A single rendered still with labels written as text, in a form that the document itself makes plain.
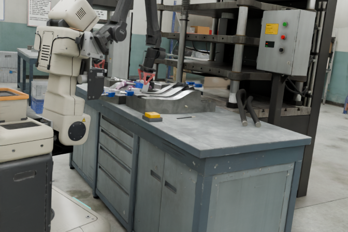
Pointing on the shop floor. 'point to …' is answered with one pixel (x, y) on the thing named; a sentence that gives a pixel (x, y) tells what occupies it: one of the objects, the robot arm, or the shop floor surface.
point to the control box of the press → (284, 51)
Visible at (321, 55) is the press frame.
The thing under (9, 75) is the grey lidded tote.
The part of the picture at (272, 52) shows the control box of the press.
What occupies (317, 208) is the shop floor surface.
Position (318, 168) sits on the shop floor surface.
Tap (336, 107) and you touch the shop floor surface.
